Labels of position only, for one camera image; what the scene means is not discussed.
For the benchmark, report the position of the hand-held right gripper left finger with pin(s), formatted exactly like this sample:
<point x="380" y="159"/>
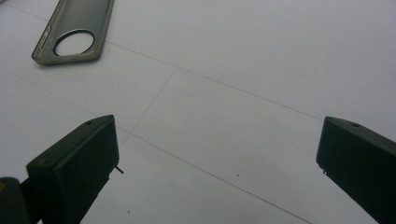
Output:
<point x="77" y="161"/>

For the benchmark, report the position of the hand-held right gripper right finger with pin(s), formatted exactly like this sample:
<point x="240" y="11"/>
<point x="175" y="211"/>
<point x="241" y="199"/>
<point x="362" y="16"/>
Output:
<point x="364" y="168"/>

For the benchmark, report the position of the grey translucent phone case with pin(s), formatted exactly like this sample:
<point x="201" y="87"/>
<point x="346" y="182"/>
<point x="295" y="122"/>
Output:
<point x="85" y="12"/>

